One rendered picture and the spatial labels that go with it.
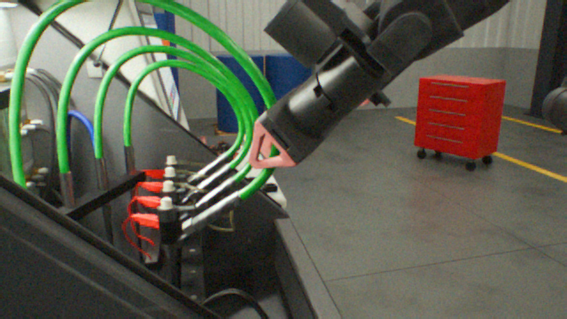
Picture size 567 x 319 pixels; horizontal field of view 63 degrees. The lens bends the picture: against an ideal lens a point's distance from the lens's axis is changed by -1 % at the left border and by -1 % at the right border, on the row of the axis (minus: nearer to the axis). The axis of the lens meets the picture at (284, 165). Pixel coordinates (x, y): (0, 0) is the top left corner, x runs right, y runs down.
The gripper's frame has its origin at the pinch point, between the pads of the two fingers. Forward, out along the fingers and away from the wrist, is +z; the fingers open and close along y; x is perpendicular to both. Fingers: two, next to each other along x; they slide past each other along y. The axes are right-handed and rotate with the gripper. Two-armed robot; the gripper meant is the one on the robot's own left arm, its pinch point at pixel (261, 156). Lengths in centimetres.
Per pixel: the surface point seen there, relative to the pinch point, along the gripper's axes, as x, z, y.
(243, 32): -156, 360, -544
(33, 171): -28, 51, -2
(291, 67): -53, 258, -419
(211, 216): 1.4, 8.6, 5.4
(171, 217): -2.2, 20.2, 2.1
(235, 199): 1.8, 4.8, 3.9
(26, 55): -29.8, 11.8, 7.6
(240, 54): -10.4, -7.5, -0.7
